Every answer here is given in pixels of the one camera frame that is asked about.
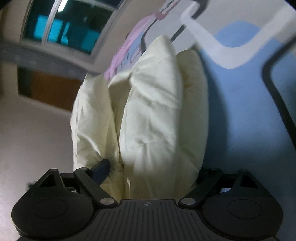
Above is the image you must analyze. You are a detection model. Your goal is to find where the white garment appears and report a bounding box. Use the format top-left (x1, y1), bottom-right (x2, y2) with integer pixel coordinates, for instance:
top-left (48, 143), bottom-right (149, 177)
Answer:
top-left (69, 35), bottom-right (210, 200)

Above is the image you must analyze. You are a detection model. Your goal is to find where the brown wooden door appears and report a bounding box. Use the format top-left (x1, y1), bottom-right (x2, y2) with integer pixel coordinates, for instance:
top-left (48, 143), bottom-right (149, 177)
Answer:
top-left (17, 68), bottom-right (83, 112)

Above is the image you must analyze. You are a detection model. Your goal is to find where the patterned bed sheet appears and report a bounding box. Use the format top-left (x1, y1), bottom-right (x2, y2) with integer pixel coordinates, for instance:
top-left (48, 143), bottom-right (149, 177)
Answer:
top-left (102, 0), bottom-right (296, 178)

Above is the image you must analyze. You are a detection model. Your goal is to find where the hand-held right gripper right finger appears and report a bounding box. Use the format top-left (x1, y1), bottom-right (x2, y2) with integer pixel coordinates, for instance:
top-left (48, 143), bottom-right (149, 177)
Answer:
top-left (179, 168), bottom-right (260, 207)

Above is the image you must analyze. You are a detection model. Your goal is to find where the white framed window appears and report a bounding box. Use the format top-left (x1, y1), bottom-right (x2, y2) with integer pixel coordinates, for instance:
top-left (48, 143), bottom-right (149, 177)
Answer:
top-left (20, 0), bottom-right (130, 63)

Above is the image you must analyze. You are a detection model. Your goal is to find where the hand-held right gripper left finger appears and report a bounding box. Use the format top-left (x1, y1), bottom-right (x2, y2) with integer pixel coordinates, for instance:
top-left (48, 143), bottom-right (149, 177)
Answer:
top-left (32, 159), bottom-right (116, 207)

